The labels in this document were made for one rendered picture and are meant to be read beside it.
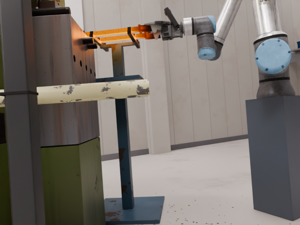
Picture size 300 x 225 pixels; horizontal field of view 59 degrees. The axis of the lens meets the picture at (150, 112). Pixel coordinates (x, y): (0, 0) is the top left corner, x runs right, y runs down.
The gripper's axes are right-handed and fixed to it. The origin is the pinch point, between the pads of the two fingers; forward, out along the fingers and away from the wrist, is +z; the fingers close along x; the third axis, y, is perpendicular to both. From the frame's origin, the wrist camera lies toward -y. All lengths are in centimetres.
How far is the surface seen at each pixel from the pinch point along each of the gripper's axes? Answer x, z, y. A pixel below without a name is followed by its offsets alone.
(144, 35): 9.8, 1.9, 1.1
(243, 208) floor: 10, -46, 103
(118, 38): 10.4, 18.1, 1.1
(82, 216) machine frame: -56, 19, 80
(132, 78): -8.1, 7.8, 28.2
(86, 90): -78, 7, 41
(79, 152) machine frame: -56, 19, 59
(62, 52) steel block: -57, 22, 25
